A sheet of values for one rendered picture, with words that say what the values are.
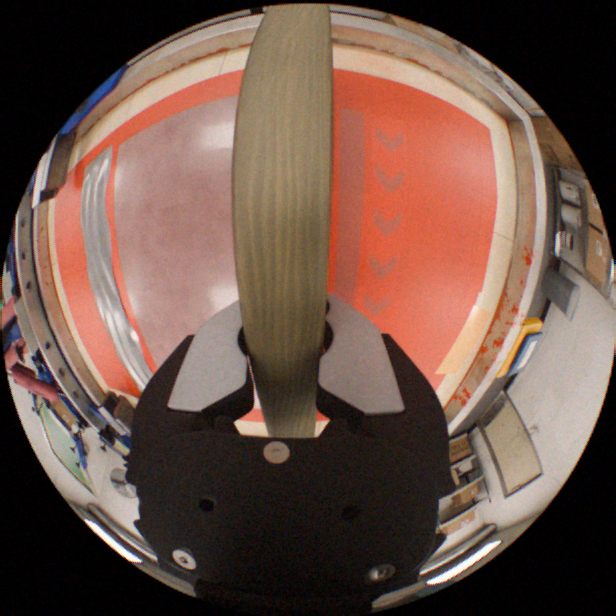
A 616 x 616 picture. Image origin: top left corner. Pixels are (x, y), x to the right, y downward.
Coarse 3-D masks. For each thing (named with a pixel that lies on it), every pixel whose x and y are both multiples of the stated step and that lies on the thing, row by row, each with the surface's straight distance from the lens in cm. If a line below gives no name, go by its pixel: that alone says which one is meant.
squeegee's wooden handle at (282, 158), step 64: (256, 64) 8; (320, 64) 8; (256, 128) 6; (320, 128) 6; (256, 192) 6; (320, 192) 6; (256, 256) 6; (320, 256) 6; (256, 320) 7; (320, 320) 7; (256, 384) 9
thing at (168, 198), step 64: (128, 128) 27; (192, 128) 20; (448, 128) 23; (64, 192) 40; (128, 192) 23; (192, 192) 18; (448, 192) 20; (64, 256) 40; (128, 256) 23; (192, 256) 19; (448, 256) 21
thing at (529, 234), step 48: (192, 48) 25; (384, 48) 25; (432, 48) 26; (480, 96) 31; (528, 144) 32; (528, 192) 30; (48, 240) 49; (528, 240) 28; (48, 288) 48; (528, 288) 29; (96, 384) 55; (480, 384) 34
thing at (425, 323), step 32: (192, 288) 20; (224, 288) 18; (416, 288) 20; (96, 320) 35; (160, 320) 24; (192, 320) 21; (416, 320) 22; (448, 320) 25; (96, 352) 43; (160, 352) 27; (416, 352) 25; (448, 352) 29; (128, 384) 41; (256, 416) 31; (320, 416) 30
